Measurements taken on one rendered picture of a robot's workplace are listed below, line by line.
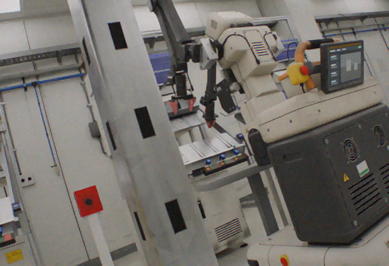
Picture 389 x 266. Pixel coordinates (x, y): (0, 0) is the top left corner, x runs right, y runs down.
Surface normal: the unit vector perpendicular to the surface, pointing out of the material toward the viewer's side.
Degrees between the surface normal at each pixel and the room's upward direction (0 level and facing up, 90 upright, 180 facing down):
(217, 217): 90
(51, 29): 90
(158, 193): 90
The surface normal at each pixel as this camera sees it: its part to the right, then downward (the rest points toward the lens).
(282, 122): -0.83, 0.22
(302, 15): 0.42, -0.26
